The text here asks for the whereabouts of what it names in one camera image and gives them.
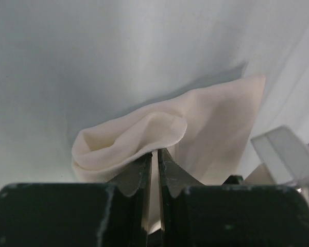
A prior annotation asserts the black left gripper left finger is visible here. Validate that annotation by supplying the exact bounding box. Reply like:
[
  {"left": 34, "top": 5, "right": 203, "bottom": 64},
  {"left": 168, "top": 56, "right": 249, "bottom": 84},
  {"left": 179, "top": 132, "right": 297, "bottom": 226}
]
[{"left": 0, "top": 153, "right": 152, "bottom": 246}]

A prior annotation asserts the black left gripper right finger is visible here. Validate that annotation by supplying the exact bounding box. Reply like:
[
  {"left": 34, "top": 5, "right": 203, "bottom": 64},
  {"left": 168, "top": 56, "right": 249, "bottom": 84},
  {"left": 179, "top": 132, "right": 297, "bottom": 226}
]
[{"left": 158, "top": 149, "right": 309, "bottom": 246}]

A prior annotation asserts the white cloth napkin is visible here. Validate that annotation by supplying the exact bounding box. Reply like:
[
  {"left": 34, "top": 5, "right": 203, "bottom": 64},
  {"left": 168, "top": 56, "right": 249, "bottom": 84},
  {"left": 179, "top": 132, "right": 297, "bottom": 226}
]
[{"left": 71, "top": 73, "right": 267, "bottom": 186}]

